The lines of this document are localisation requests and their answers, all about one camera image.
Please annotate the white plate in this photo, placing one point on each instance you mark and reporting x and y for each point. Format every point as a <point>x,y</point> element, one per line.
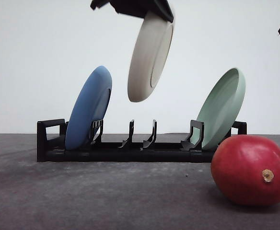
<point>150,57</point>

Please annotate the black dish rack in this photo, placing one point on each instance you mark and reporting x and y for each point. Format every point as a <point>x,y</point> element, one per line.
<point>51,145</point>

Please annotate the blue plate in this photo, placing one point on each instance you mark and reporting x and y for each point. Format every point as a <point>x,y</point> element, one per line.
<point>91,105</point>

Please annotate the green plate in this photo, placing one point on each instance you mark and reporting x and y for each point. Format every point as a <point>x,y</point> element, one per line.
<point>223,108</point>

